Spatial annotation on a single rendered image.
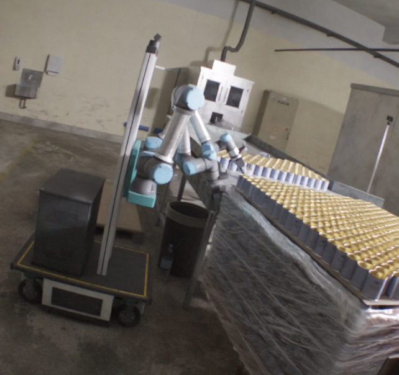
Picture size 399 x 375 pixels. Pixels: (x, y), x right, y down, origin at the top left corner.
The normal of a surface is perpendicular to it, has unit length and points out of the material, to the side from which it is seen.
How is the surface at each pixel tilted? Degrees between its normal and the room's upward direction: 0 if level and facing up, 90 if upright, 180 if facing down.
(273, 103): 90
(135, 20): 90
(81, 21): 90
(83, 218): 90
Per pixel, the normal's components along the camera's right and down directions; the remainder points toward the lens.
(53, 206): 0.10, 0.25
